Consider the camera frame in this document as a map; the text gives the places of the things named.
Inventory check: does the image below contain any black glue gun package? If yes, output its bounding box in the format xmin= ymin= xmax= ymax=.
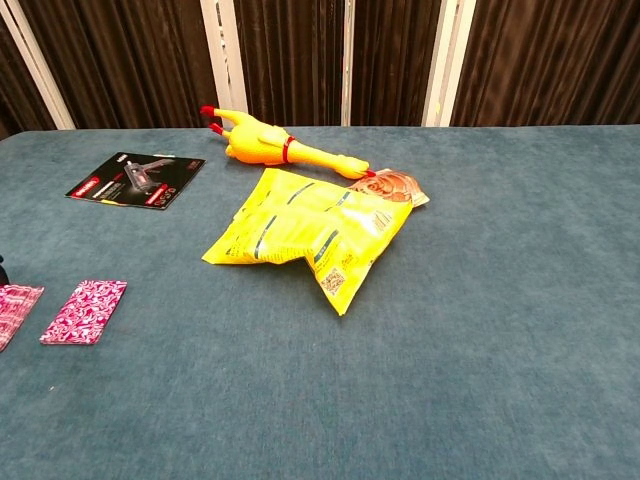
xmin=64 ymin=151 xmax=207 ymax=212

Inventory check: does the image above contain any dark brown curtain panel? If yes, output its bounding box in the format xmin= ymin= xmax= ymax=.
xmin=450 ymin=0 xmax=640 ymax=128
xmin=0 ymin=17 xmax=57 ymax=141
xmin=349 ymin=0 xmax=442 ymax=127
xmin=17 ymin=0 xmax=224 ymax=130
xmin=233 ymin=0 xmax=347 ymax=127

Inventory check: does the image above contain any yellow rubber chicken toy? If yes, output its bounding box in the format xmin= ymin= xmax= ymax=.
xmin=199 ymin=105 xmax=376 ymax=180

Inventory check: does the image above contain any yellow snack bag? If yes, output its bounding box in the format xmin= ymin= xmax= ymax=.
xmin=201 ymin=167 xmax=414 ymax=317

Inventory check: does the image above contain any brown orange snack packet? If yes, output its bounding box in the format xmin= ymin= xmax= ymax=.
xmin=347 ymin=168 xmax=431 ymax=208

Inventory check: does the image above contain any blue felt table cover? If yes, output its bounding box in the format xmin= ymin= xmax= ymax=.
xmin=0 ymin=124 xmax=640 ymax=480

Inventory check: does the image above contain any thin white partition post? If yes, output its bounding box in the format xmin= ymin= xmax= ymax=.
xmin=340 ymin=0 xmax=354 ymax=127

